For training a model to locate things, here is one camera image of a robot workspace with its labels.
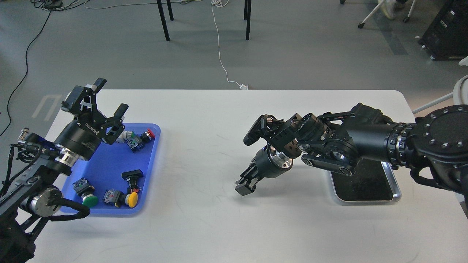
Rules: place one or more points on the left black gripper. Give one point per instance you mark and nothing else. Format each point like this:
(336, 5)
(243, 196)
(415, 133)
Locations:
(90, 127)

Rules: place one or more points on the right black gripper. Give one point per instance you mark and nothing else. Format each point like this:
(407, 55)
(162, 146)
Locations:
(267, 163)

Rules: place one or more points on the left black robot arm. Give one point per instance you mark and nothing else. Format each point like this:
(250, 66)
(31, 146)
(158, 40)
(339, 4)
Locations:
(29, 200)

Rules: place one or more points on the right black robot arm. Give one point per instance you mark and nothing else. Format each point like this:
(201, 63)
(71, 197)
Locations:
(434, 147)

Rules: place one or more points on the blue plastic tray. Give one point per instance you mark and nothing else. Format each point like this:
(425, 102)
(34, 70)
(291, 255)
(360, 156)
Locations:
(105, 167)

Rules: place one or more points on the black square push button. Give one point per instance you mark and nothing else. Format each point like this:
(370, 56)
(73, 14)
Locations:
(132, 178)

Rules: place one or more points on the metal tray black mat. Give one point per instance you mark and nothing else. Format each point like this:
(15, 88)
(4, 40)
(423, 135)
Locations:
(373, 183)

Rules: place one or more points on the white chair base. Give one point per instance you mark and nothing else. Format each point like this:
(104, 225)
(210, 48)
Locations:
(388, 8)

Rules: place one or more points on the grey round chair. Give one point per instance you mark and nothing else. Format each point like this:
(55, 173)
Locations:
(459, 95)

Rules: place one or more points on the black equipment case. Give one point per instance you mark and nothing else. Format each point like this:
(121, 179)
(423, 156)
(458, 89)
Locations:
(447, 36)

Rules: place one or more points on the red push button switch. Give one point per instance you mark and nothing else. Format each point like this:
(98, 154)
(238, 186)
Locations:
(140, 141)

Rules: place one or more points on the green push button switch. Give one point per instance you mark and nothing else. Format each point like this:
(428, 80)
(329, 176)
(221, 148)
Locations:
(85, 191)

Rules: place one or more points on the yellow push button switch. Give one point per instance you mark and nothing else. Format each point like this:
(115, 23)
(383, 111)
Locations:
(118, 198)

